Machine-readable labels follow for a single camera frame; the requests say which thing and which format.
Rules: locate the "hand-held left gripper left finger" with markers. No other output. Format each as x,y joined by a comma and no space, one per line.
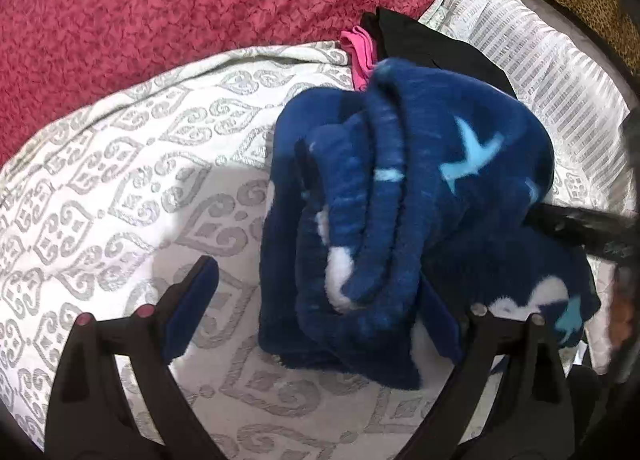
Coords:
192,307

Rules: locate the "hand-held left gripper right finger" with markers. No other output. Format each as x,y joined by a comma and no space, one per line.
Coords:
492,342

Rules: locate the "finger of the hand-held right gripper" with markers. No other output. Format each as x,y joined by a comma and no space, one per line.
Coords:
580,227

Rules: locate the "navy star-print fleece pants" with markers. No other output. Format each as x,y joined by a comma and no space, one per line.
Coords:
410,165

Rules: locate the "white grey patterned bedspread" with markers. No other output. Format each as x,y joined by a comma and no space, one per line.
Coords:
125,180

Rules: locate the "white striped pillow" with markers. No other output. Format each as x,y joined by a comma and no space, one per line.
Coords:
540,50

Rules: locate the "black cloth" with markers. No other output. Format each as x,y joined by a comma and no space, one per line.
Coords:
425,42

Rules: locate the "pink cloth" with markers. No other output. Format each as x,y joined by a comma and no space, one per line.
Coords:
362,57

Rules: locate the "red fuzzy blanket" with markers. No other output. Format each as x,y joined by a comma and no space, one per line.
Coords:
175,15

